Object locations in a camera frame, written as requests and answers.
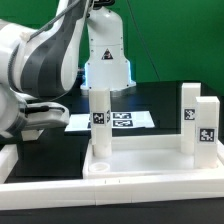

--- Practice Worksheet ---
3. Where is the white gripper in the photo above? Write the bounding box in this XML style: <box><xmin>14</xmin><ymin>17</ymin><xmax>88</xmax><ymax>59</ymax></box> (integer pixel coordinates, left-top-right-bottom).
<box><xmin>24</xmin><ymin>102</ymin><xmax>70</xmax><ymax>130</ymax></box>

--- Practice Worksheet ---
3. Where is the white desk top tray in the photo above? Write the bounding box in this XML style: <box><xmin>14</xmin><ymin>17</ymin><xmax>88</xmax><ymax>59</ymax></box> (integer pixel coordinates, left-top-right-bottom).
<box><xmin>81</xmin><ymin>133</ymin><xmax>224</xmax><ymax>181</ymax></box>

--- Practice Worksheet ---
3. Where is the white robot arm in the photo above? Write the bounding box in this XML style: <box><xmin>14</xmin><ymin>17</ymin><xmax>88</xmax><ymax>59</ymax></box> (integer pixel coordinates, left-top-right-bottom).
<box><xmin>0</xmin><ymin>0</ymin><xmax>136</xmax><ymax>138</ymax></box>

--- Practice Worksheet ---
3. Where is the white left fence piece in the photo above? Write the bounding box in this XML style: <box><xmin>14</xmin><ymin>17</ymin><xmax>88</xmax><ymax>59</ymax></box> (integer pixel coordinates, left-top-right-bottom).
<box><xmin>0</xmin><ymin>144</ymin><xmax>18</xmax><ymax>184</ymax></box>

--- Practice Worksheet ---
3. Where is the fiducial marker sheet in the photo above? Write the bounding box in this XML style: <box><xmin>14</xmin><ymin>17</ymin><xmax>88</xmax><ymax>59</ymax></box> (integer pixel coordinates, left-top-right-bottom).
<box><xmin>65</xmin><ymin>111</ymin><xmax>155</xmax><ymax>132</ymax></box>

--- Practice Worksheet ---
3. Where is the white front fence rail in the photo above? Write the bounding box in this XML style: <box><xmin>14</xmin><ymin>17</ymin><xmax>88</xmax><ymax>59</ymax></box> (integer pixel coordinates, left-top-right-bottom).
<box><xmin>0</xmin><ymin>175</ymin><xmax>224</xmax><ymax>211</ymax></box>

